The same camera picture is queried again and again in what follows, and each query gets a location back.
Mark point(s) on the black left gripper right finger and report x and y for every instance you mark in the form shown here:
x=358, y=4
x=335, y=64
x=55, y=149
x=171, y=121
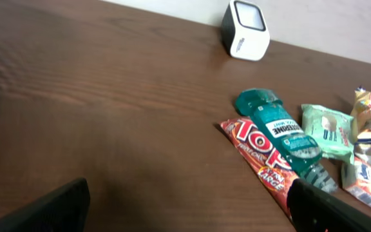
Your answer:
x=314, y=210

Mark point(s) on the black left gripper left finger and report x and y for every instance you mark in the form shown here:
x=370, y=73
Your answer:
x=63, y=209

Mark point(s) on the teal mouthwash bottle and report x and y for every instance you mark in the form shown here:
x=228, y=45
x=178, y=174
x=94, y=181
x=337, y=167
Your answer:
x=301, y=151

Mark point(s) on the small orange tissue packet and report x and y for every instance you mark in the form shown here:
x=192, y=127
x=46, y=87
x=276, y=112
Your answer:
x=356, y=180

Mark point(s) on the mint green wipes packet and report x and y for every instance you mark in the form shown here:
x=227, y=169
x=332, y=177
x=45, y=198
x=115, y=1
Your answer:
x=331, y=129

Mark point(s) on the red chocolate bar wrapper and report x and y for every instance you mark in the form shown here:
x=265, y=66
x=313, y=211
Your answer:
x=273, y=171

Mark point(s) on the white barcode scanner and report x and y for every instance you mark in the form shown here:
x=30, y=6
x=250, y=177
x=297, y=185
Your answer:
x=244, y=31

